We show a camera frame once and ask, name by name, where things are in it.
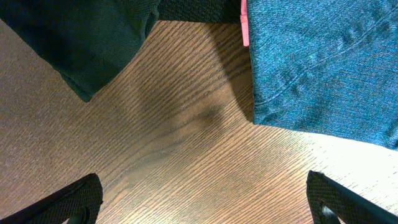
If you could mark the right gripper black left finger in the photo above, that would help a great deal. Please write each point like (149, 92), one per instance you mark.
(78, 202)

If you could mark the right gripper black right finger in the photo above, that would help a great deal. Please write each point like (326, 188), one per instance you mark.
(331, 202)

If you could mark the red tag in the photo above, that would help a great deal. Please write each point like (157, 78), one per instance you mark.
(244, 23)

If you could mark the blue denim jeans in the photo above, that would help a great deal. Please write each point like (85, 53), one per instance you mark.
(326, 67)

